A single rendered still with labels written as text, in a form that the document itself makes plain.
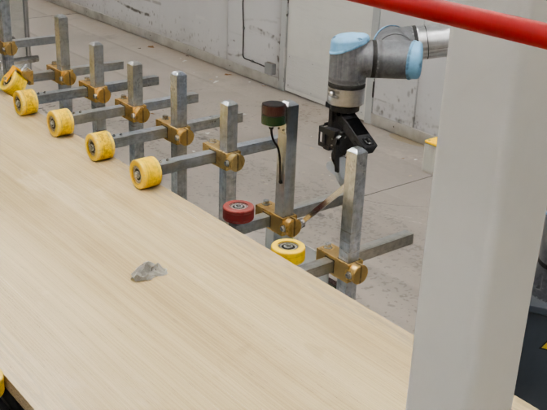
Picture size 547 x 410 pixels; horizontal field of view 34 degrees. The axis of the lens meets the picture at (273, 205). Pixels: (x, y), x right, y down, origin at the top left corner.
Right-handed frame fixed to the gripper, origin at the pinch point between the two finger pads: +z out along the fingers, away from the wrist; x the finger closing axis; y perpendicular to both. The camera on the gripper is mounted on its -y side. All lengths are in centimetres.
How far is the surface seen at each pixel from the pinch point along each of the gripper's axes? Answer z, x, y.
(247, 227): 13.4, 18.4, 15.8
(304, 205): 12.4, -1.3, 16.6
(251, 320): 8, 51, -28
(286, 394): 8, 61, -52
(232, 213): 8.2, 23.4, 15.5
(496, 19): -77, 120, -130
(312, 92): 93, -258, 305
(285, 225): 12.8, 10.5, 10.0
